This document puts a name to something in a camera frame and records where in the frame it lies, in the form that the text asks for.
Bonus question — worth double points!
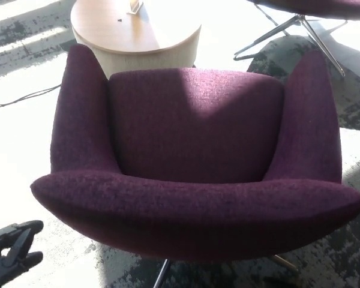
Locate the metal armchair swivel base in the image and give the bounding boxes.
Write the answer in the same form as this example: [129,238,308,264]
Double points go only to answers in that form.
[152,254,301,288]

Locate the purple fabric chair seat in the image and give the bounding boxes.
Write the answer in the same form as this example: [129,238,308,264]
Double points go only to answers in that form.
[247,0,360,21]

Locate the chrome spider chair base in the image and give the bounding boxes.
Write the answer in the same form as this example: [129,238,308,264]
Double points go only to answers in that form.
[233,5,349,77]

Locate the round wooden side table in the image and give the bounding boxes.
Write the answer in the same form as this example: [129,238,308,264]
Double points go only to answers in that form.
[70,0,202,74]

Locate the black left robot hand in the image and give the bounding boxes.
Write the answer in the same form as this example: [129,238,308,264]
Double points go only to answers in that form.
[0,220,45,286]

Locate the small clear card holder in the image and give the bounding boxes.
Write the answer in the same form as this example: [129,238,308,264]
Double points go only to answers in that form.
[126,0,145,16]

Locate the purple fabric swivel armchair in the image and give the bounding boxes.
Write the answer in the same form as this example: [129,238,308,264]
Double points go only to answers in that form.
[29,43,360,262]

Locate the black floor cable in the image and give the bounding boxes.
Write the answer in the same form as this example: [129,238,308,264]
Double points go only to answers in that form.
[0,83,62,108]

